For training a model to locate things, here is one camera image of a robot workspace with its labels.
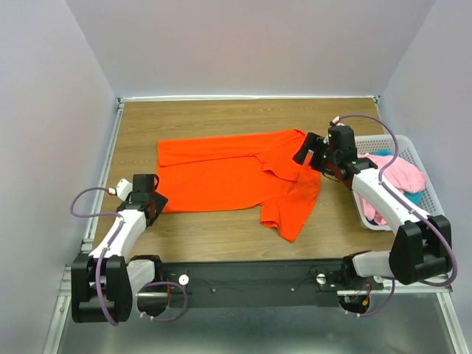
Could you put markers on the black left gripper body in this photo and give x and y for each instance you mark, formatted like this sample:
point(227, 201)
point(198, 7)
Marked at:
point(160, 201)

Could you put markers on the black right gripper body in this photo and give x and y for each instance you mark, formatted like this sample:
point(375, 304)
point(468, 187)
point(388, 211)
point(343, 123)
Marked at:
point(332, 158)

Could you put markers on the orange t shirt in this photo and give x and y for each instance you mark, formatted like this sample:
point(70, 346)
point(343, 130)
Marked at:
point(228, 173)

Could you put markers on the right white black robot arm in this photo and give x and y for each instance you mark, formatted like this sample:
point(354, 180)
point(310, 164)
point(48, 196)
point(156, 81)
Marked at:
point(422, 245)

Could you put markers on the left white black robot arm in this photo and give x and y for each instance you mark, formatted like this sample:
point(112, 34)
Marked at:
point(105, 281)

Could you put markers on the pink t shirt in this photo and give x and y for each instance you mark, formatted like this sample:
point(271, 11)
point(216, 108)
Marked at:
point(370, 213)

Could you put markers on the teal t shirt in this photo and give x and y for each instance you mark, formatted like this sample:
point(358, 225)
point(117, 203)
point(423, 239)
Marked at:
point(403, 175)

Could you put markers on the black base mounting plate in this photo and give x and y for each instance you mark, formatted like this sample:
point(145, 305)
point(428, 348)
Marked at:
point(253, 284)

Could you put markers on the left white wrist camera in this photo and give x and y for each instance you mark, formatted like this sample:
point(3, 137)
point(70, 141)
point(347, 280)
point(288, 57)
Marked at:
point(121, 190)

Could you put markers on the aluminium frame rail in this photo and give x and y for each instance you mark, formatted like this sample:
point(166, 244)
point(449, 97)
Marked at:
point(66, 287)

